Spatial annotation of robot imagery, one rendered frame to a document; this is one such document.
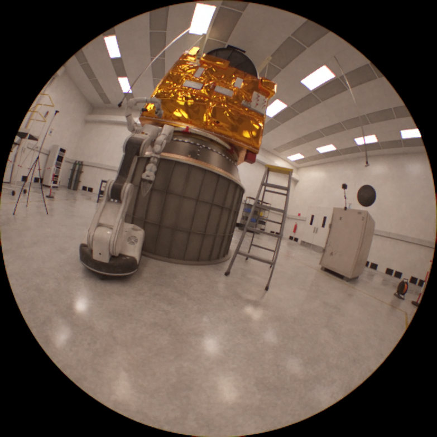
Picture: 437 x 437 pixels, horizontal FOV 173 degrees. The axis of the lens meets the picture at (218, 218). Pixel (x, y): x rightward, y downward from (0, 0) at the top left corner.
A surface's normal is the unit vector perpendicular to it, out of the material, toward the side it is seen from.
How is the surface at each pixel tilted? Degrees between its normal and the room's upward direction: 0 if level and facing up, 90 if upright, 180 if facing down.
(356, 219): 90
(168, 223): 90
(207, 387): 0
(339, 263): 90
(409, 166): 90
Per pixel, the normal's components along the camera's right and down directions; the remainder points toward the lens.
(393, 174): -0.93, -0.22
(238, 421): 0.25, -0.97
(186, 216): 0.38, 0.15
